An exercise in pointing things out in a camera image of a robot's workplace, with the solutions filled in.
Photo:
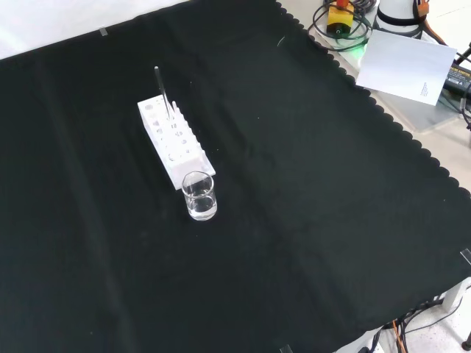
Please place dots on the small clear glass beaker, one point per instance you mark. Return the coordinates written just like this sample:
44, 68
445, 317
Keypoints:
200, 206

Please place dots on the grey table leg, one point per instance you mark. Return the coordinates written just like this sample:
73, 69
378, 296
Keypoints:
456, 294

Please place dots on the black table cloth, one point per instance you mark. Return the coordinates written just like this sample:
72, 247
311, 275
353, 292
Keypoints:
294, 191

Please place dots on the yellow stop button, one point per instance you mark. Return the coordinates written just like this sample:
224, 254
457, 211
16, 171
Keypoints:
340, 16

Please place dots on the pale board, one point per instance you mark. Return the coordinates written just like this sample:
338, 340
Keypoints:
403, 66

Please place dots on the black power adapter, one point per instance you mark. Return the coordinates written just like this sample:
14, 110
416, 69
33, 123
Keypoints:
458, 75

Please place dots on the white test tube rack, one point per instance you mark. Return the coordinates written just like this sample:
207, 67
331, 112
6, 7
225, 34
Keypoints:
173, 147

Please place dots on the clear cloth clip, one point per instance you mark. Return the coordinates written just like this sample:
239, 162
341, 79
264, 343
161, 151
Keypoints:
466, 256
285, 348
103, 32

